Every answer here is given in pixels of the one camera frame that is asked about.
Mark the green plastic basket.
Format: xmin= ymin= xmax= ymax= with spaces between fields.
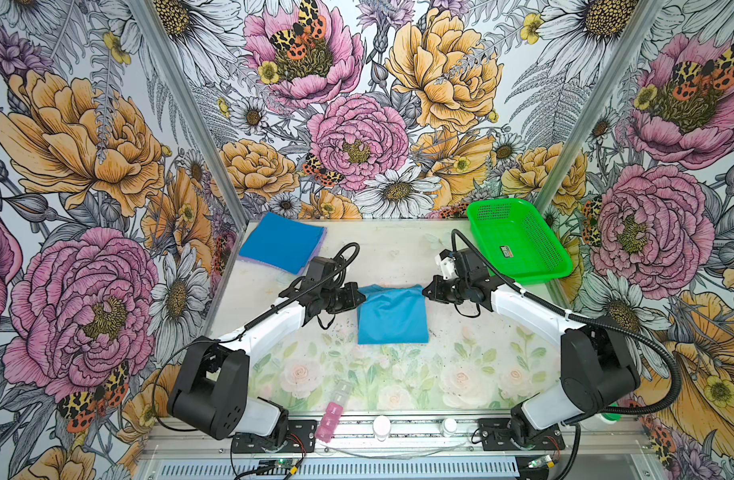
xmin=466 ymin=198 xmax=573 ymax=285

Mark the light blue t shirt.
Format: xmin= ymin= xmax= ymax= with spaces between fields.
xmin=357 ymin=285 xmax=429 ymax=345

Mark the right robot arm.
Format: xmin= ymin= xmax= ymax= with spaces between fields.
xmin=423 ymin=249 xmax=640 ymax=448

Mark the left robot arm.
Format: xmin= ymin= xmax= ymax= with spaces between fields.
xmin=167 ymin=252 xmax=366 ymax=445

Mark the folded dark blue t shirt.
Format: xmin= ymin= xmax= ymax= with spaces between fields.
xmin=238 ymin=212 xmax=325 ymax=274

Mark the pink clear plastic bottle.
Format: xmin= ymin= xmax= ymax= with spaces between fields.
xmin=315 ymin=382 xmax=354 ymax=443

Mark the white bottle cap right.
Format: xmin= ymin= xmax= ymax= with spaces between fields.
xmin=440 ymin=418 xmax=458 ymax=437

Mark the white bottle cap left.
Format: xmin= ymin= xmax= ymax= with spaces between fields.
xmin=372 ymin=415 xmax=392 ymax=442

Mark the white bottle green cap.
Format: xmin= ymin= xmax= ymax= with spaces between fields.
xmin=580 ymin=413 xmax=621 ymax=431

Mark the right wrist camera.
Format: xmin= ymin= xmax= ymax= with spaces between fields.
xmin=435 ymin=250 xmax=458 ymax=280

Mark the left black corrugated cable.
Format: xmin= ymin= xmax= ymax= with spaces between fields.
xmin=150 ymin=242 xmax=362 ymax=433

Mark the black corrugated cable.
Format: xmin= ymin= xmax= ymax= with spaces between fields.
xmin=450 ymin=229 xmax=683 ymax=416
xmin=150 ymin=242 xmax=362 ymax=433

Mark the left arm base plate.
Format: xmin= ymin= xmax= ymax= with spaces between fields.
xmin=231 ymin=419 xmax=318 ymax=454

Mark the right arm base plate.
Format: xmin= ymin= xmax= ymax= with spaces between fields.
xmin=477 ymin=417 xmax=566 ymax=452

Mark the right aluminium corner post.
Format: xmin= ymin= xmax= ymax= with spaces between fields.
xmin=533 ymin=0 xmax=666 ymax=213

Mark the aluminium corner post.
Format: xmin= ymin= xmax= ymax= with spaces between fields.
xmin=130 ymin=1 xmax=249 ymax=233
xmin=533 ymin=0 xmax=666 ymax=213

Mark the aluminium front rail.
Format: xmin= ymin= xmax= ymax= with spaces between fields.
xmin=140 ymin=413 xmax=653 ymax=462

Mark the right black corrugated cable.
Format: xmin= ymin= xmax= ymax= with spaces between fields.
xmin=450 ymin=229 xmax=683 ymax=416

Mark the left aluminium corner post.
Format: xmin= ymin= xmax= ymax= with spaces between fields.
xmin=130 ymin=1 xmax=249 ymax=233

